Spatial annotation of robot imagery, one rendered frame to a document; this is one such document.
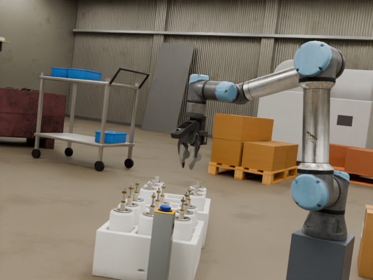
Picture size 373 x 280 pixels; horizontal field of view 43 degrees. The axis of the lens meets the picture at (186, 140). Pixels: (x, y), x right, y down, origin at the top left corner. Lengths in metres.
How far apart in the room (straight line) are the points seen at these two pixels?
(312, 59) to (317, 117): 0.18
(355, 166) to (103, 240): 4.50
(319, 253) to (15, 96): 4.55
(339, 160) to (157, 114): 6.13
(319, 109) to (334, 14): 9.34
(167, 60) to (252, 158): 7.31
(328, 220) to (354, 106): 5.36
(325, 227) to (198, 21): 10.54
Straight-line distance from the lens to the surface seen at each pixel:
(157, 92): 11.78
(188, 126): 1.78
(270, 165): 4.88
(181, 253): 1.84
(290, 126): 7.23
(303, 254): 1.69
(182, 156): 1.85
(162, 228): 1.69
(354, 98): 7.07
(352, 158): 6.02
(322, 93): 1.56
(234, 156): 4.99
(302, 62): 1.56
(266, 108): 7.36
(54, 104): 5.86
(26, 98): 5.75
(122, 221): 1.88
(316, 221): 1.69
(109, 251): 1.89
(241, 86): 1.85
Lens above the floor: 0.69
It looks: 4 degrees down
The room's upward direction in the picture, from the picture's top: 6 degrees clockwise
